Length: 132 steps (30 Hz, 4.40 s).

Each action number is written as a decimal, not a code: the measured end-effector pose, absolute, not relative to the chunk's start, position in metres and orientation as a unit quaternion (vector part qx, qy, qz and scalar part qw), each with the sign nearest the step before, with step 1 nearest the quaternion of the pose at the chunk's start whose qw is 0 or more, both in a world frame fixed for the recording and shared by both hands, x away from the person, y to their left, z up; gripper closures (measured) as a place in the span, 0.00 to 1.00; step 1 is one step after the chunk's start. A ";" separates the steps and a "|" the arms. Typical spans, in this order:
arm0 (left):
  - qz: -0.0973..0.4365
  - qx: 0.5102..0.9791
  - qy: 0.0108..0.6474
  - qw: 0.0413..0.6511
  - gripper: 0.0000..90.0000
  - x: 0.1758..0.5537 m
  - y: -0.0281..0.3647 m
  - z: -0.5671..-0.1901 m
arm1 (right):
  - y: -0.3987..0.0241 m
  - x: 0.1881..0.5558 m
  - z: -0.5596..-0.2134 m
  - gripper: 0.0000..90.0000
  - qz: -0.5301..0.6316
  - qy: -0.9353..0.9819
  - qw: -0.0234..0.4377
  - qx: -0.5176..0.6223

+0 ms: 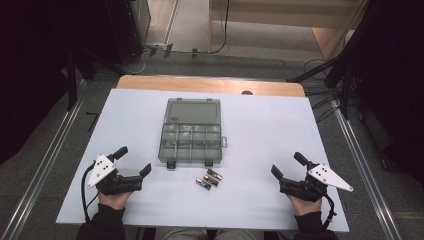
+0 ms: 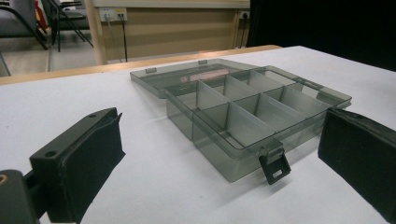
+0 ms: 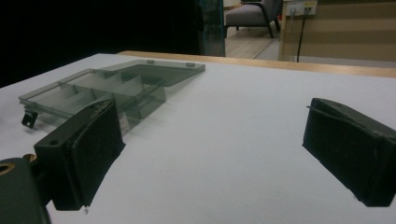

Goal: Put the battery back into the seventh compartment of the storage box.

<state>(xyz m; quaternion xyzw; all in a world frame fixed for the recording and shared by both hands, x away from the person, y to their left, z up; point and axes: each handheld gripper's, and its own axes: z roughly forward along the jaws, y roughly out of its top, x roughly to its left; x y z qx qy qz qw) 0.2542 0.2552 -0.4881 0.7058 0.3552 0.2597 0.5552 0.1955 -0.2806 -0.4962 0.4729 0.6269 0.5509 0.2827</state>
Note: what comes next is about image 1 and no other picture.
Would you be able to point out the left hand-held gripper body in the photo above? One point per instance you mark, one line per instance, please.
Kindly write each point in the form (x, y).
(107, 180)

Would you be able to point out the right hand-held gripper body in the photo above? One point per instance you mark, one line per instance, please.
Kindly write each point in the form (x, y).
(315, 183)

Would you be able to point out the person's left hand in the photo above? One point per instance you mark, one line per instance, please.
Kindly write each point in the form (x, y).
(114, 200)

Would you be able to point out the person's right hand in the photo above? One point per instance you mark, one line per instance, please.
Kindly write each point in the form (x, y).
(305, 206)

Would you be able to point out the white board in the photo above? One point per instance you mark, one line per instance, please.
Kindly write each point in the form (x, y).
(260, 150)

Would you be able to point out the clear plastic organizer box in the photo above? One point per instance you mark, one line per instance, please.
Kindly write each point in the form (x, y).
(191, 133)

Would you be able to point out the black and copper battery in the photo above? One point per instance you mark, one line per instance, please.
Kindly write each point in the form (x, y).
(203, 183)
(211, 180)
(214, 174)

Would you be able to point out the person's legs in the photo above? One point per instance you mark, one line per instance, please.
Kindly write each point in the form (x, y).
(206, 234)

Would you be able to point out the black tripod stand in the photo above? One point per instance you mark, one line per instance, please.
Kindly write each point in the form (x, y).
(336, 66)

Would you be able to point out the wooden table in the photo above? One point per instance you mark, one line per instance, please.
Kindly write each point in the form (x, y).
(206, 85)

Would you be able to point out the dark curtain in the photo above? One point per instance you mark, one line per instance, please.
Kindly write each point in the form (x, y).
(393, 83)
(30, 66)

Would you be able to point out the black cabinet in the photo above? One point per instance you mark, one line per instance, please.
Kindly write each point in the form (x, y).
(123, 30)

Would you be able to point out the light wooden shelf unit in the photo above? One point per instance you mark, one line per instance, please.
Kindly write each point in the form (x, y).
(283, 13)

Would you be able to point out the metal floor rail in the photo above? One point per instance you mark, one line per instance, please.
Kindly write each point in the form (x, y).
(40, 170)
(366, 170)

